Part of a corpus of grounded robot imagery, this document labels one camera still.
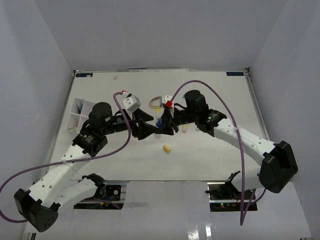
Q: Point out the yellow tape roll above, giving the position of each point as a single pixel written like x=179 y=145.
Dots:
x=156 y=102

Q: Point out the yellow glue stick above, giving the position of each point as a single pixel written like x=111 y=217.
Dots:
x=184 y=128

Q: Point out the clear spray bottle blue cap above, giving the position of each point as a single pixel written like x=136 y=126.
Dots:
x=158 y=124

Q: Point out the dark blue pen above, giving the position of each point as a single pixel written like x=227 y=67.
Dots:
x=79 y=104

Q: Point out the small yellow cylinder eraser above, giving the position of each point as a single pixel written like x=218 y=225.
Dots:
x=166 y=149

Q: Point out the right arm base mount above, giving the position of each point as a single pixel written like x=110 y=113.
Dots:
x=223 y=196

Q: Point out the white compartment organizer box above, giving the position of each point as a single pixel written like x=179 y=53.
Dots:
x=76 y=120

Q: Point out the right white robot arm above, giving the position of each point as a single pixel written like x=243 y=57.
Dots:
x=276 y=160

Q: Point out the blue logo sticker right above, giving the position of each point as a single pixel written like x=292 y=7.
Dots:
x=234 y=73

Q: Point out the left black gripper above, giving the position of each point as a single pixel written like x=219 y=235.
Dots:
x=144 y=129

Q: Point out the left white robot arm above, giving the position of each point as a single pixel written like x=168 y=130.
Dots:
x=42 y=203

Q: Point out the white pen yellow cap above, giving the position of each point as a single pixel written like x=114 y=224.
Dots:
x=158 y=113

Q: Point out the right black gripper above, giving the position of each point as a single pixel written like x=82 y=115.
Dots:
x=167 y=123

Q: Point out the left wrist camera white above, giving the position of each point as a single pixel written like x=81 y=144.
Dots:
x=130 y=101

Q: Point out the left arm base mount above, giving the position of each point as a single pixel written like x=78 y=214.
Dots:
x=107 y=193

